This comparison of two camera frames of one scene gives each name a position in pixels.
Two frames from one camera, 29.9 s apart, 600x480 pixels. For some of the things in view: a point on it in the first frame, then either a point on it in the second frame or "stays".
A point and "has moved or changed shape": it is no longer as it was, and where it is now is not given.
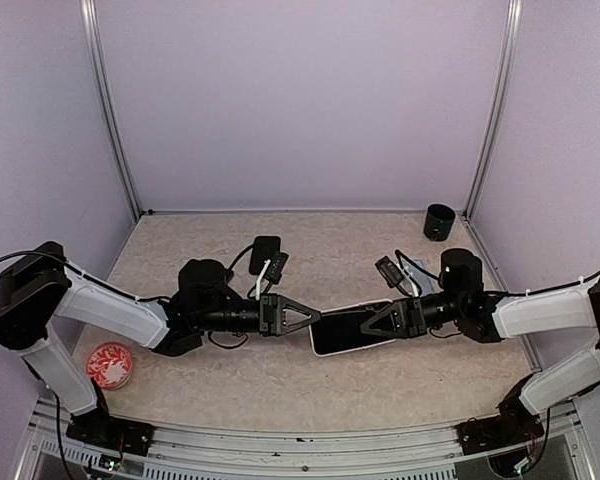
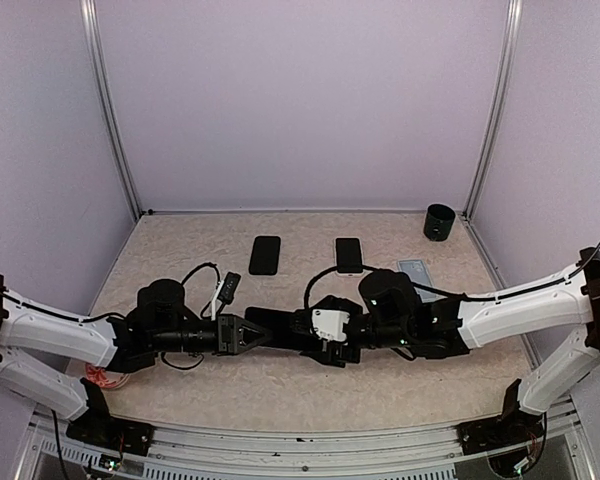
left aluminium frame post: (102, 80) stays
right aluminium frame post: (500, 106) stays
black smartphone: (263, 249) stays
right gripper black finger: (391, 322) to (330, 303)
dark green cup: (438, 221) stays
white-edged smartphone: (340, 330) has moved or changed shape
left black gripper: (278, 303) to (240, 323)
